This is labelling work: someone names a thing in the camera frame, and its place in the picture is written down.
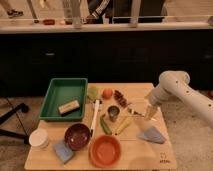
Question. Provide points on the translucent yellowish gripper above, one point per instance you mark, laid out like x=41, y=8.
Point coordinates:
x=150, y=112

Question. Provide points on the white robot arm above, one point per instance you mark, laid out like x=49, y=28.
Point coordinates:
x=176, y=83

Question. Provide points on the orange bowl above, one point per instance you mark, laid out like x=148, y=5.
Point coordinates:
x=105, y=151

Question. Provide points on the purple bowl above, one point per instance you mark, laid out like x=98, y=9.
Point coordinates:
x=77, y=136

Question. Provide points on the dark red bowl on counter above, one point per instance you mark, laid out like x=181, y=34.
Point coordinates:
x=49, y=22

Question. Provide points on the blue folded cloth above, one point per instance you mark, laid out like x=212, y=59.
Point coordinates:
x=152, y=134

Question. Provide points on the yellow banana toy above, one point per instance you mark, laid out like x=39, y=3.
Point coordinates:
x=125, y=123

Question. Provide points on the brown pine cone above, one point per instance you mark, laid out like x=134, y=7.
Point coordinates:
x=120, y=99

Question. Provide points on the small metal cup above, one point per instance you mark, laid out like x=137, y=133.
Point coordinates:
x=113, y=112

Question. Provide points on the green chili pepper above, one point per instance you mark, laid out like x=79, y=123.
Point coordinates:
x=104, y=126

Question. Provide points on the orange tomato toy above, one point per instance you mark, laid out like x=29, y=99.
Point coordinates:
x=107, y=93

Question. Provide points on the green lettuce toy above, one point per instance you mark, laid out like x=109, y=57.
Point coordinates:
x=92, y=93

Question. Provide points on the wooden block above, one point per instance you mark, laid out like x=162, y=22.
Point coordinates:
x=63, y=109

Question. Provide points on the green plastic tray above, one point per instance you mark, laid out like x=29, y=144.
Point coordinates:
x=62, y=91

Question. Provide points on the blue sponge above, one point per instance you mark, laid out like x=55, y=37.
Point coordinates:
x=63, y=152

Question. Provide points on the white paper cup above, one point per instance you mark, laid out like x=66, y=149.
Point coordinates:
x=39, y=138

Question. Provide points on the black chair base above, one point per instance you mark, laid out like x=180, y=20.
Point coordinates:
x=11, y=124

